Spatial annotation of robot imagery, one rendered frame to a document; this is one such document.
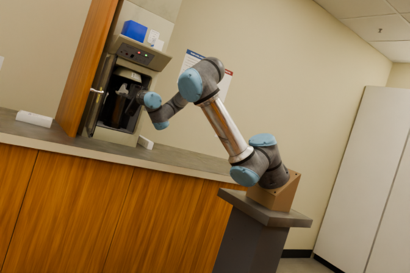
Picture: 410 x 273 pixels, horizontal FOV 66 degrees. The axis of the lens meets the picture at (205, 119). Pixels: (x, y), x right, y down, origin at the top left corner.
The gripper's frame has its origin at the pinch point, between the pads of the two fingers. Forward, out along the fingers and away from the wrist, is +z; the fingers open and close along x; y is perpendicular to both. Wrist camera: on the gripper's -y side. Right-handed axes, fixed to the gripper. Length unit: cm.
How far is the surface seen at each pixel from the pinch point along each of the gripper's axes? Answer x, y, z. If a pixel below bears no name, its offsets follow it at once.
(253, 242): -43, -43, -78
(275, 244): -56, -42, -79
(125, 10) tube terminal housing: 13.3, 44.2, 5.5
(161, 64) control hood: -13.4, 23.1, -0.8
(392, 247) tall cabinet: -295, -66, -33
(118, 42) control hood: 14.4, 25.0, -2.7
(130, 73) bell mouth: -0.7, 13.0, 8.1
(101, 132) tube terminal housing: 6.0, -23.4, 5.5
